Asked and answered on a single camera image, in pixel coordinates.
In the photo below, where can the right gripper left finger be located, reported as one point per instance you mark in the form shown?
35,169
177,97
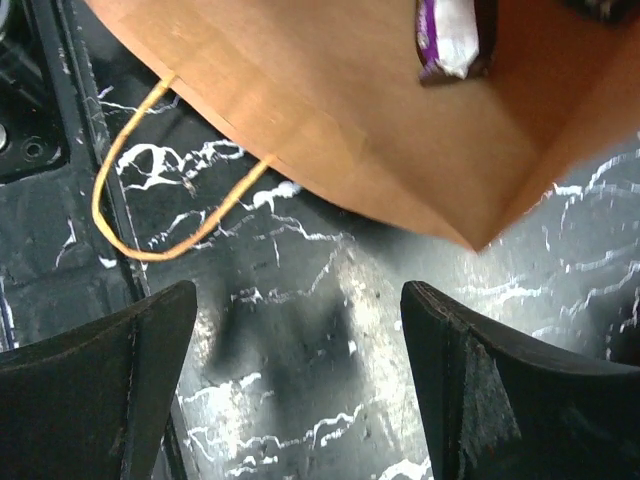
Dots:
93,402

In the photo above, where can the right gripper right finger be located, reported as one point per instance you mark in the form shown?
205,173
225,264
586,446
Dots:
496,403

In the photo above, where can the brown purple candy packet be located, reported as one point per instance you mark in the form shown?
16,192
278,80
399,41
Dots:
455,39

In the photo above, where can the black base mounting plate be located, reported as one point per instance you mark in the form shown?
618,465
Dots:
56,137

